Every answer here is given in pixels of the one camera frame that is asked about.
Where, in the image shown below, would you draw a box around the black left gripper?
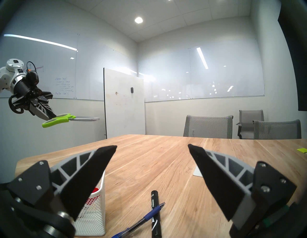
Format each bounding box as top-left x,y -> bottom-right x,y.
12,79 -> 57,121

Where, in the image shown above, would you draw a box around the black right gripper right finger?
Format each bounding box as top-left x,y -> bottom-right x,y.
188,144 -> 297,231

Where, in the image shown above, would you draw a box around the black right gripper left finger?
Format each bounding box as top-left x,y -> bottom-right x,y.
7,145 -> 118,221

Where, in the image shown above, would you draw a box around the red capped white marker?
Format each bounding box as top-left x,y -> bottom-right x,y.
85,188 -> 101,205

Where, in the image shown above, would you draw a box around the green handled scissors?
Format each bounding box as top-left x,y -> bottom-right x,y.
42,113 -> 100,128

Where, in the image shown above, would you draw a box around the white wire mesh pen holder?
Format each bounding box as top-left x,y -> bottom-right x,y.
73,169 -> 106,236

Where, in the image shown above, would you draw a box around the black permanent marker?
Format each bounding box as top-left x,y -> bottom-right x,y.
151,190 -> 162,238

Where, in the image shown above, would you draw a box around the blue ballpoint pen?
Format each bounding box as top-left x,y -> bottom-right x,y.
111,202 -> 166,238

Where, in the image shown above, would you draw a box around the grey mesh office chair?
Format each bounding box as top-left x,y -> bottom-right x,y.
252,119 -> 301,140
183,115 -> 233,139

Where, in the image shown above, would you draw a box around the grey office chair with armrests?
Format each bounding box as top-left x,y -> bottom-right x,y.
236,110 -> 264,140

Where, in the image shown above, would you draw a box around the mobile whiteboard on stand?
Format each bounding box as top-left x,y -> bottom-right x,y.
103,68 -> 146,139

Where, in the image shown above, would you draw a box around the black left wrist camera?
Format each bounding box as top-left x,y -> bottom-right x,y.
25,70 -> 39,85

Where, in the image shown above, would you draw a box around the black left gripper cable loop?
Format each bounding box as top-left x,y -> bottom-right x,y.
8,95 -> 25,114

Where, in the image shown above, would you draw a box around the wall whiteboard with writing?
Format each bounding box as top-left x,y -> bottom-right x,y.
0,31 -> 138,101

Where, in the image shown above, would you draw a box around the wide glass wall whiteboard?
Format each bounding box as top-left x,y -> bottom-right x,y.
137,38 -> 265,103

